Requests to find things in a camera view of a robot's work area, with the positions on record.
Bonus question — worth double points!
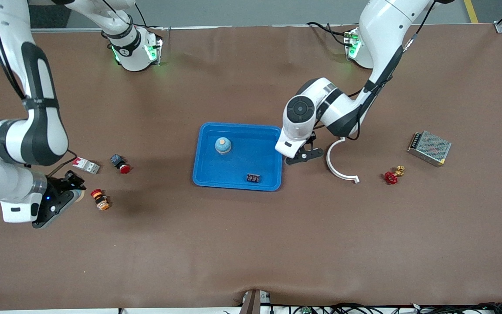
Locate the white and red circuit breaker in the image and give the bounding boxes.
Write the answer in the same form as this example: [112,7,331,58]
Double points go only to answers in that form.
[72,157,100,175]

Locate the red and orange emergency button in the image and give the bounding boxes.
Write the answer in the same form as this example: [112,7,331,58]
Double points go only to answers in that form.
[90,188,111,211]

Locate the blue plastic tray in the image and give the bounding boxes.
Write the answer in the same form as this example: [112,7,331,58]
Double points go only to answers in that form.
[192,122,284,191]

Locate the metal mesh power supply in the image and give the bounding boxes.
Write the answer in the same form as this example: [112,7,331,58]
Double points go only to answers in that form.
[407,130,452,167]

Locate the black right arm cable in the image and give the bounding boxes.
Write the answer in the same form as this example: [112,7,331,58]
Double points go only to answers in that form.
[45,150,80,177]

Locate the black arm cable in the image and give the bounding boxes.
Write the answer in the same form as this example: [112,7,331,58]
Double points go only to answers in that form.
[312,87,367,141]
[45,150,80,177]

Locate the white curved plastic bracket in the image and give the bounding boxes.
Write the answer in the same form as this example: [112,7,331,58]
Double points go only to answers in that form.
[326,137,360,184]

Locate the red push button switch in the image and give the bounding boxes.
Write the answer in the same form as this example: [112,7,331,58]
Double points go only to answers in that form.
[110,154,131,174]

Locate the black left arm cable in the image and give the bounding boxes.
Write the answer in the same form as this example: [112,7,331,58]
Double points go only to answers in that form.
[312,87,367,141]

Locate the red-handled brass valve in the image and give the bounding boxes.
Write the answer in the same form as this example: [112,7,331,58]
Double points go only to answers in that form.
[384,165,405,185]

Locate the black left base cables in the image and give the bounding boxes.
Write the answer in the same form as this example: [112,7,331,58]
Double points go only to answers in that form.
[306,21,358,48]

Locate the grey metal post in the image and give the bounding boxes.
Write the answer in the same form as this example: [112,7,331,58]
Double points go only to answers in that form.
[239,289,271,314]

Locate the black right base cable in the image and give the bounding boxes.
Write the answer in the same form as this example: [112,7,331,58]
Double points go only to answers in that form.
[127,2,164,31]

